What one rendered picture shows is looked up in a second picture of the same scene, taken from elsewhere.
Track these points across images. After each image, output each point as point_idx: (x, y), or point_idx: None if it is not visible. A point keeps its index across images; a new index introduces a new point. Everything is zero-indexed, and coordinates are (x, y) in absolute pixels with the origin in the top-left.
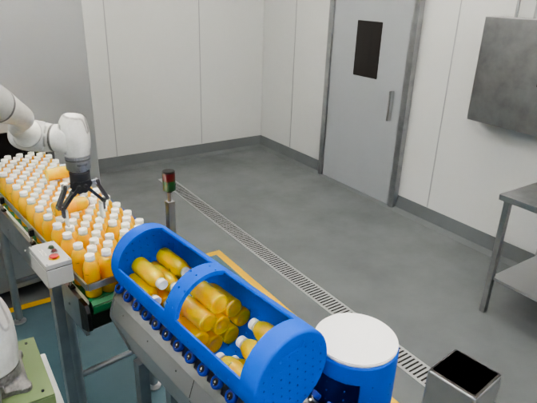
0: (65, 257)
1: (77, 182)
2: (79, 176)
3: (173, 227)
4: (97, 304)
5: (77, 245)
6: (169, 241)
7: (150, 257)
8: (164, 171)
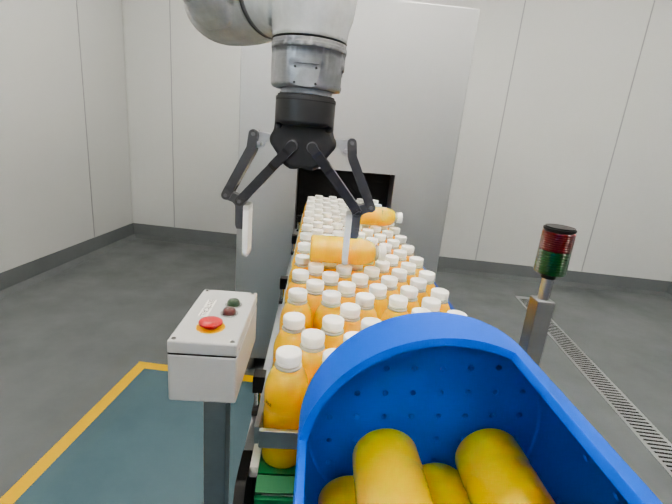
0: (232, 335)
1: (289, 130)
2: (292, 102)
3: (534, 361)
4: (269, 492)
5: (289, 321)
6: (525, 407)
7: (441, 435)
8: (549, 225)
